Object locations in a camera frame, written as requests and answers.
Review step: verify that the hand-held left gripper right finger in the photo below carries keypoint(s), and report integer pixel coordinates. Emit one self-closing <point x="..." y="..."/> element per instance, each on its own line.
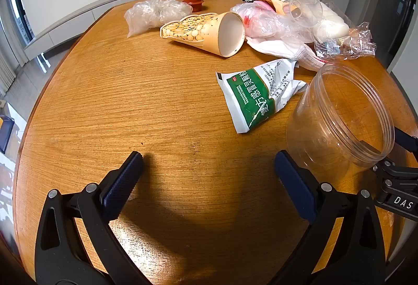
<point x="294" y="187"/>

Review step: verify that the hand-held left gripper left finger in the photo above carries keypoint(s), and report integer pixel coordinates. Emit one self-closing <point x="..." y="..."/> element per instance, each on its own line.
<point x="122" y="180"/>

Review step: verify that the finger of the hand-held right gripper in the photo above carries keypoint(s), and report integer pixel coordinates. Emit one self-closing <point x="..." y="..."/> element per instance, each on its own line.
<point x="406" y="140"/>
<point x="393" y="170"/>

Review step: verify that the clear plastic jar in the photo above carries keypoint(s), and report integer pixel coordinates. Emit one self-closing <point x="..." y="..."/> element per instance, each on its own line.
<point x="326" y="128"/>

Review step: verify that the green and white medicine packet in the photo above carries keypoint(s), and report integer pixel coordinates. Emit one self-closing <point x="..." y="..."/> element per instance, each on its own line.
<point x="254" y="99"/>

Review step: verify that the white paper tissue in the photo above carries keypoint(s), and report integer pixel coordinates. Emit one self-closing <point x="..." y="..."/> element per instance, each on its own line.
<point x="281" y="48"/>

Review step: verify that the clear plastic cup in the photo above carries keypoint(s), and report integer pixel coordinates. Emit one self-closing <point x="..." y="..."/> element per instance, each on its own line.
<point x="307" y="6"/>

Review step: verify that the clear plastic bag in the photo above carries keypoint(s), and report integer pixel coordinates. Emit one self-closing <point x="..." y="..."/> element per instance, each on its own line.
<point x="150" y="12"/>

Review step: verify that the pink plastic bag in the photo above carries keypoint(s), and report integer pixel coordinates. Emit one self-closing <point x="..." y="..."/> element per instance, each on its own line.
<point x="261" y="19"/>

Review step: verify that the white foam bag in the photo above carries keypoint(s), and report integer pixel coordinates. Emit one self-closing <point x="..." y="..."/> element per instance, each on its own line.
<point x="333" y="24"/>

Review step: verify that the red-brown plastic lid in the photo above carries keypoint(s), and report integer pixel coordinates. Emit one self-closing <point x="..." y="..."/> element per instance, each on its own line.
<point x="192" y="0"/>

